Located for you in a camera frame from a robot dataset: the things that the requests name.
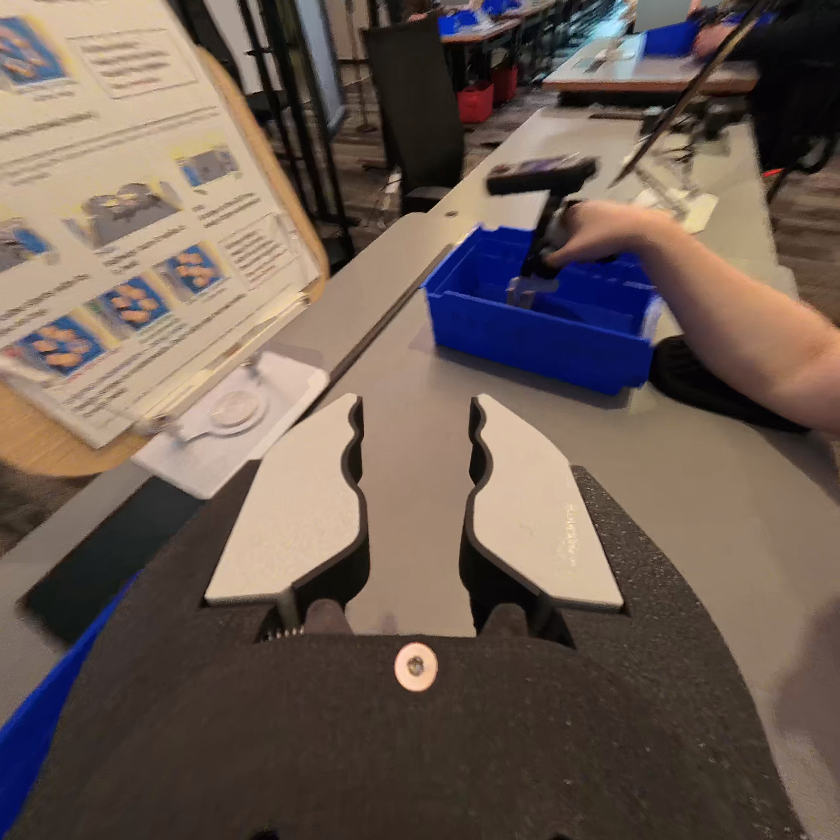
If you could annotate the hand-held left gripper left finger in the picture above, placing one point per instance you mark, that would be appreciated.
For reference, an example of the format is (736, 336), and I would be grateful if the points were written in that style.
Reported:
(289, 525)

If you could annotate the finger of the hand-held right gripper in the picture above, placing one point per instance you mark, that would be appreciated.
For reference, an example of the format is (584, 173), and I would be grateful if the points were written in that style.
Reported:
(531, 292)

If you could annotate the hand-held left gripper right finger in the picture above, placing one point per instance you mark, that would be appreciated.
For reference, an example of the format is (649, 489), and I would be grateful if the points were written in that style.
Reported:
(541, 525)

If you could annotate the blue plastic bin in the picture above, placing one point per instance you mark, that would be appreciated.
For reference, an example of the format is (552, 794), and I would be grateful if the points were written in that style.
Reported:
(459, 23)
(33, 735)
(525, 341)
(669, 38)

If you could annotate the person's right forearm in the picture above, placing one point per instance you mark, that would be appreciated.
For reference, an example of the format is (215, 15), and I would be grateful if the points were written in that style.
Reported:
(754, 328)

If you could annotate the person's right hand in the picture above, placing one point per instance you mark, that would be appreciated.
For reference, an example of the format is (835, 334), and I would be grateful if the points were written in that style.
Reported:
(610, 229)

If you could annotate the red storage bin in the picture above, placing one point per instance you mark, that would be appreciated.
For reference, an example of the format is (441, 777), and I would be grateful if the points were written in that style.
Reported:
(505, 84)
(475, 103)

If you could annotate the white stand base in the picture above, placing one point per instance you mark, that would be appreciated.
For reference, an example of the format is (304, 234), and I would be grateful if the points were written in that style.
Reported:
(289, 394)
(682, 203)

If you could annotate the wooden-edged work table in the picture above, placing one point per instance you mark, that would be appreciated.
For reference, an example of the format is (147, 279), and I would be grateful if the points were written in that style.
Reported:
(630, 75)

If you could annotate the black chair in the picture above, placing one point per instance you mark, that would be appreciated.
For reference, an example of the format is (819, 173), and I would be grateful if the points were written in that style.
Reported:
(420, 98)

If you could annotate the black display board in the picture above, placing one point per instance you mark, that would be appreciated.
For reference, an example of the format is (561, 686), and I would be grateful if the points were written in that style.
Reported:
(682, 105)

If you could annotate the black wrist rest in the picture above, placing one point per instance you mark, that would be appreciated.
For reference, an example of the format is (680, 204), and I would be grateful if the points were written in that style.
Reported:
(702, 387)

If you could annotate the grey leaning panel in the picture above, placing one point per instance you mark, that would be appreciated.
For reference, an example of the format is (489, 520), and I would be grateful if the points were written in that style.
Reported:
(325, 59)

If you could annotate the printed instruction sheet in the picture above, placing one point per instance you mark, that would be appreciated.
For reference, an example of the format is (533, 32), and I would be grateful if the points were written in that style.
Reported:
(131, 197)

